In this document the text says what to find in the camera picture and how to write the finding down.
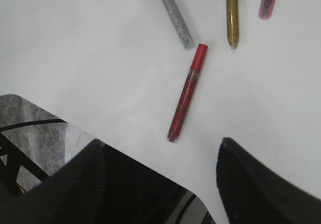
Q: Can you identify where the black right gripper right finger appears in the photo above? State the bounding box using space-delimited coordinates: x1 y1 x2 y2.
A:
216 138 320 223

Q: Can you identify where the gold glitter pen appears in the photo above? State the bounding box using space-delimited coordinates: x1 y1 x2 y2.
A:
226 0 239 50

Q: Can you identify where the black metal frame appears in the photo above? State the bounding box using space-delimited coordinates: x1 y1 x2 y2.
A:
1 134 49 197

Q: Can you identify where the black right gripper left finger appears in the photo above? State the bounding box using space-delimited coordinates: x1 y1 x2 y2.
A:
1 140 106 223

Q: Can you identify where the silver glitter pen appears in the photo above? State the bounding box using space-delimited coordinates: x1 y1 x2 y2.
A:
162 0 195 49

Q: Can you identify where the red glitter pen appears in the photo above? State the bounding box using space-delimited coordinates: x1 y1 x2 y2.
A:
167 44 208 143

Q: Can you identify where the black cable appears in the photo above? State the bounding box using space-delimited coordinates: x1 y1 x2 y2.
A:
0 120 67 132

